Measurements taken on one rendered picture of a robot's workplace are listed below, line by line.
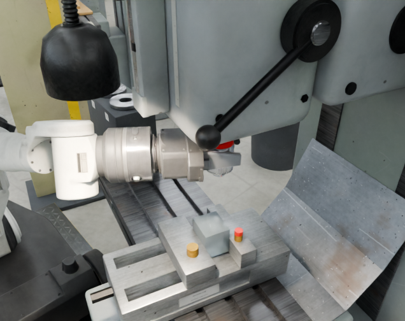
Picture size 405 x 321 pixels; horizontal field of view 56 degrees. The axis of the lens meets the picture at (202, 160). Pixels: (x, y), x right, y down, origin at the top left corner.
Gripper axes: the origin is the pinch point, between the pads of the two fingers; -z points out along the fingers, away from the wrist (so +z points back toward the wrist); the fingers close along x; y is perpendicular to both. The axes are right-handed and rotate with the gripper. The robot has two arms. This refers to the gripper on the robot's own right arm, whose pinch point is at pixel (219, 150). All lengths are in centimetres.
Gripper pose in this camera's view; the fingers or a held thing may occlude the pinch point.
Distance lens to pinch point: 62.4
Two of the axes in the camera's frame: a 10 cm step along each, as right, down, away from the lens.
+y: -0.1, 8.4, 5.5
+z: -9.9, 0.5, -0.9
